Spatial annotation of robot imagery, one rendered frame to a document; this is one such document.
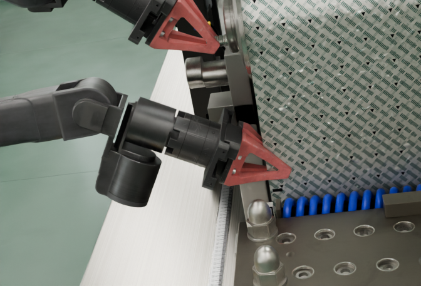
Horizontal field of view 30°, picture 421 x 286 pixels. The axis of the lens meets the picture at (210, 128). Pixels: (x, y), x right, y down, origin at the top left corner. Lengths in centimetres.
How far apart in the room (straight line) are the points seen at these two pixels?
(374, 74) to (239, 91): 18
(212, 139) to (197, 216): 33
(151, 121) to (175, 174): 46
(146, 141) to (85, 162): 271
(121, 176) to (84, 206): 232
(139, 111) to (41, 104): 11
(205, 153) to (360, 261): 22
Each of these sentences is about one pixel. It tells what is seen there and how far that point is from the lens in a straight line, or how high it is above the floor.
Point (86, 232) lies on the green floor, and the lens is 308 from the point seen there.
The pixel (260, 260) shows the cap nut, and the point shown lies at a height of 107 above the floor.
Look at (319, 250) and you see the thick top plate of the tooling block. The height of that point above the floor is 103.
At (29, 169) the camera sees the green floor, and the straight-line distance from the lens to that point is 372.
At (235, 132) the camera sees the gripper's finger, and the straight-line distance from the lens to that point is 93.
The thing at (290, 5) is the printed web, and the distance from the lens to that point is 89.
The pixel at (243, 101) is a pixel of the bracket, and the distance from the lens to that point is 100.
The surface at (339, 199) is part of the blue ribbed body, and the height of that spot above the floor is 104.
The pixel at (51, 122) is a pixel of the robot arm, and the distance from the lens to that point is 93.
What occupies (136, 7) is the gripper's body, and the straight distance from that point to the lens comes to 92.
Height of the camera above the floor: 153
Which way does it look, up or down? 25 degrees down
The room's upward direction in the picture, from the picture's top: 11 degrees counter-clockwise
